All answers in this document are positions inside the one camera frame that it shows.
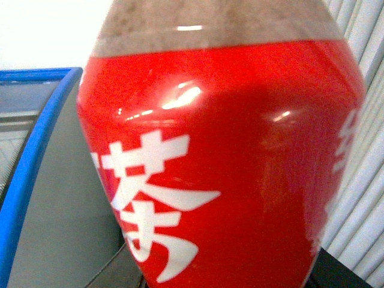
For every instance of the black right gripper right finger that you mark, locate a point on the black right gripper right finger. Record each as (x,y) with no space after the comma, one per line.
(328,272)

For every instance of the red label tea bottle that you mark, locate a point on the red label tea bottle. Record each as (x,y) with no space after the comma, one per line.
(220,131)

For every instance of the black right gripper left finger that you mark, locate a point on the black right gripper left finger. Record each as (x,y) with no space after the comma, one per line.
(120,271)

